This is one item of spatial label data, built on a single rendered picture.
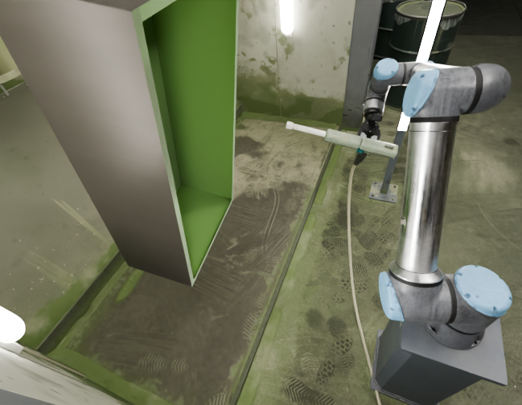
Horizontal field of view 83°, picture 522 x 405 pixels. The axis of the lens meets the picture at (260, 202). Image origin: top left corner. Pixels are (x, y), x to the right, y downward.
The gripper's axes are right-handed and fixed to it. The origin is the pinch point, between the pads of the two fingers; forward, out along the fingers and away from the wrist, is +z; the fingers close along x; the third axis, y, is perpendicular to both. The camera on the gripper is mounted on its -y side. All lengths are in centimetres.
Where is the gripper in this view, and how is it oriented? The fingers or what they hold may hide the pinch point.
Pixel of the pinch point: (365, 149)
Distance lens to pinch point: 138.4
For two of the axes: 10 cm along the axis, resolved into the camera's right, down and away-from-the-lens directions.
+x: -9.6, -2.6, 0.9
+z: -2.8, 9.3, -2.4
